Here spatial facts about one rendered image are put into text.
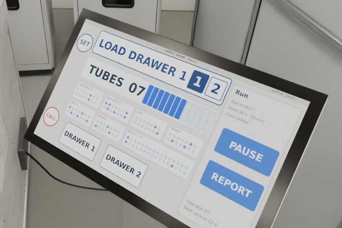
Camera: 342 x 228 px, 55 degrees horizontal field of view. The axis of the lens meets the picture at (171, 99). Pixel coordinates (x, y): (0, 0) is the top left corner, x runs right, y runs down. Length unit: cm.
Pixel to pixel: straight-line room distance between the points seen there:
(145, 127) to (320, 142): 88
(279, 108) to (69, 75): 43
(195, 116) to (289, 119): 16
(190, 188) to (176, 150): 7
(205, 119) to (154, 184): 15
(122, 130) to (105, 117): 5
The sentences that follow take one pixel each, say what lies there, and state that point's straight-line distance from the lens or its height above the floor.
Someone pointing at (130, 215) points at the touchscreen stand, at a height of 74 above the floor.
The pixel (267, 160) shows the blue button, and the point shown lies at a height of 110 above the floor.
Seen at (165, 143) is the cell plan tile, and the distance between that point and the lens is 60.
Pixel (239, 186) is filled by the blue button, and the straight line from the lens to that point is 56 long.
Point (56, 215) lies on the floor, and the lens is 183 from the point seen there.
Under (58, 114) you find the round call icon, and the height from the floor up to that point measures 102.
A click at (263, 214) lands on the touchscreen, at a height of 104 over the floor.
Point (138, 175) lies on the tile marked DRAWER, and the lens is 62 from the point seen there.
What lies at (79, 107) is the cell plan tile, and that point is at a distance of 70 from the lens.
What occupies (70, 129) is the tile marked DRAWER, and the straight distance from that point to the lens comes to 70.
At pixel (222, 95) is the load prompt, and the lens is 58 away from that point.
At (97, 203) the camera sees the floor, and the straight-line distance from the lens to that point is 184.
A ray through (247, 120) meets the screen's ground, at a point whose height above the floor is 113.
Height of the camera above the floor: 147
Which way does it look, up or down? 35 degrees down
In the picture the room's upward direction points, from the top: 7 degrees clockwise
